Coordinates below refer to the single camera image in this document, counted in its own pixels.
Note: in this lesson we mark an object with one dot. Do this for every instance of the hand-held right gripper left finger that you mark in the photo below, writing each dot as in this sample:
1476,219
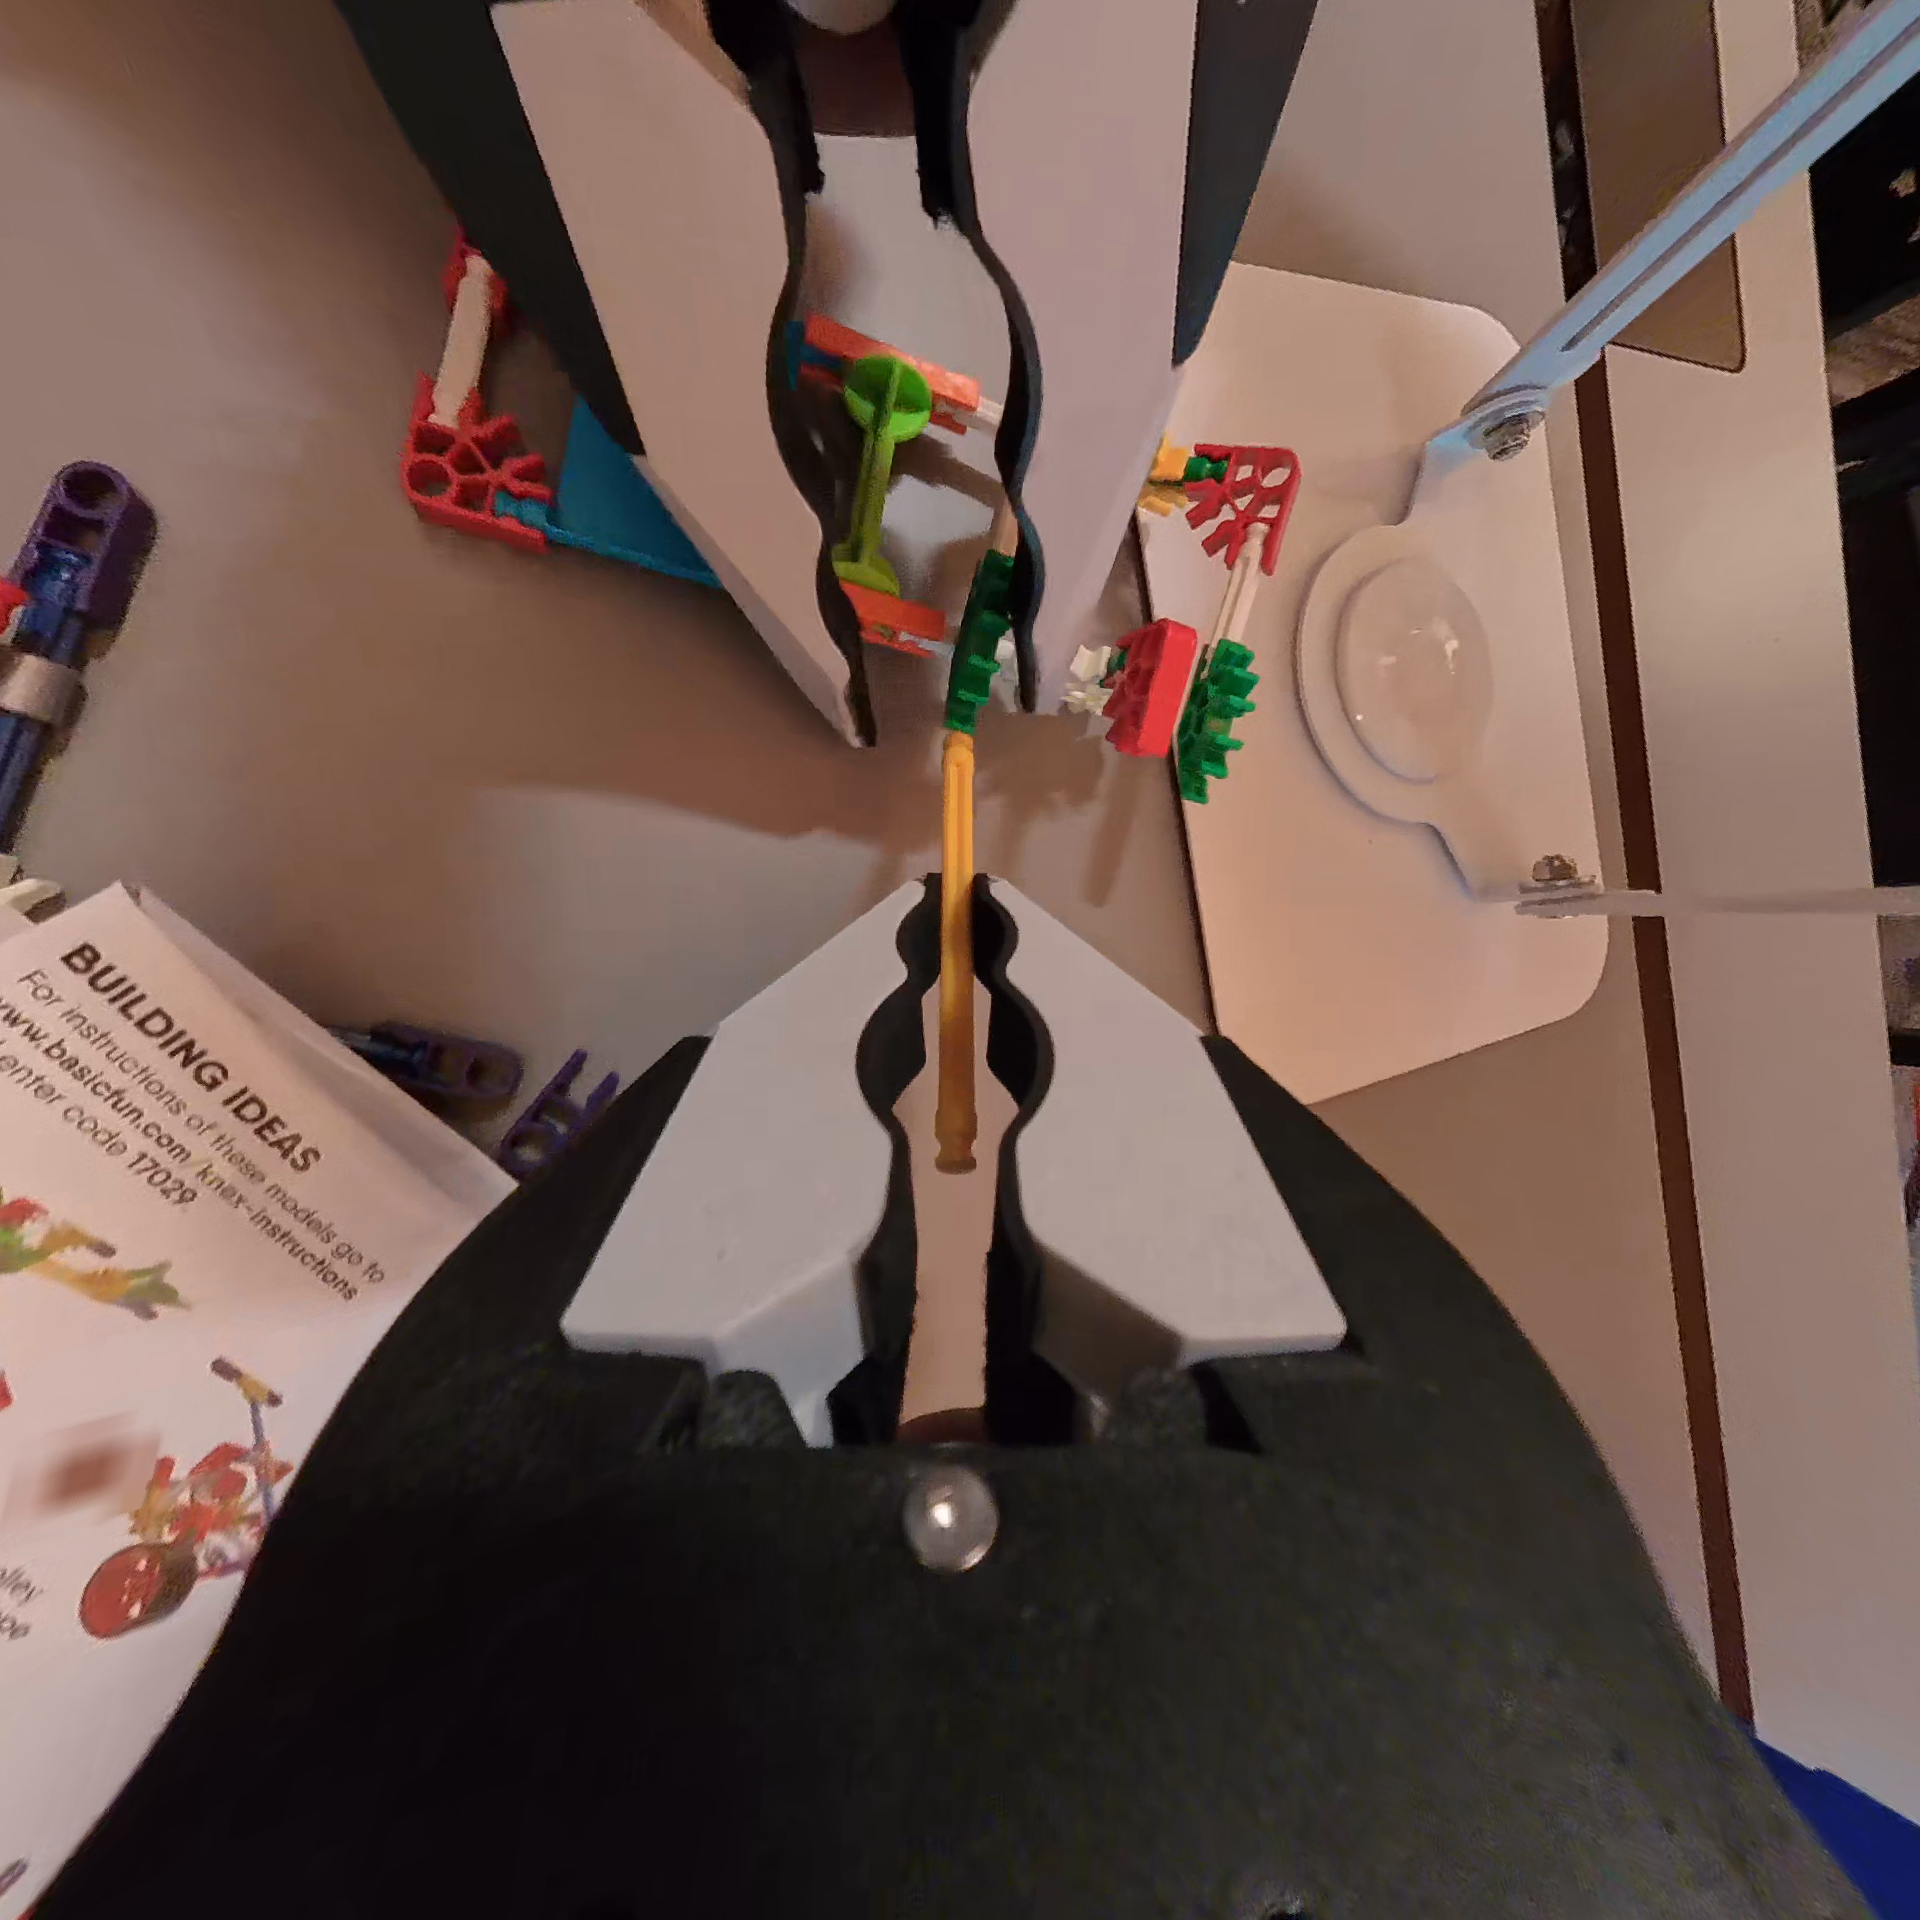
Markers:
734,1201

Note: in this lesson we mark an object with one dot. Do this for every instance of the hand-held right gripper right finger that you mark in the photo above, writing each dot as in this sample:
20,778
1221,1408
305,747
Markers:
1172,1201

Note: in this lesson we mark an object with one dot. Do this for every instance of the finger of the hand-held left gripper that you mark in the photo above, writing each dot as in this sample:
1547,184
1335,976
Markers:
1097,225
645,225

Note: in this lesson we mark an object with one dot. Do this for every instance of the colourful construction toy model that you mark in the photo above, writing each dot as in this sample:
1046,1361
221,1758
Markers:
466,465

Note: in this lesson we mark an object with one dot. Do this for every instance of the yellow plastic rod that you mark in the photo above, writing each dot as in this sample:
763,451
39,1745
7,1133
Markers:
956,975

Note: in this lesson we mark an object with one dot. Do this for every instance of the purple clip connector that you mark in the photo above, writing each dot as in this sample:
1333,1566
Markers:
557,1119

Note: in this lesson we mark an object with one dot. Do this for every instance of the white metal stand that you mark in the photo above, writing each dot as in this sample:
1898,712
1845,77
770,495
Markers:
1426,975

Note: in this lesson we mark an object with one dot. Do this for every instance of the toy instruction booklet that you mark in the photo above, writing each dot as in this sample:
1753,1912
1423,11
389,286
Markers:
181,1349

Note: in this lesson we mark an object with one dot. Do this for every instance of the blue plastic bin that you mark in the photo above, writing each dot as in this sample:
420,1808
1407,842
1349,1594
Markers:
1852,1845

